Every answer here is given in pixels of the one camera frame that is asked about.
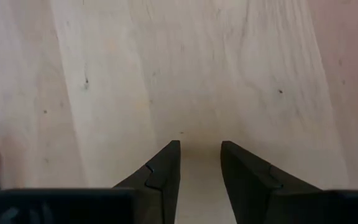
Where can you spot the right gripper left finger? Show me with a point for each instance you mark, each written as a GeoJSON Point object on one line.
{"type": "Point", "coordinates": [163, 186]}

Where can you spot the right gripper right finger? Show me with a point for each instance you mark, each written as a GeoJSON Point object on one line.
{"type": "Point", "coordinates": [247, 186]}

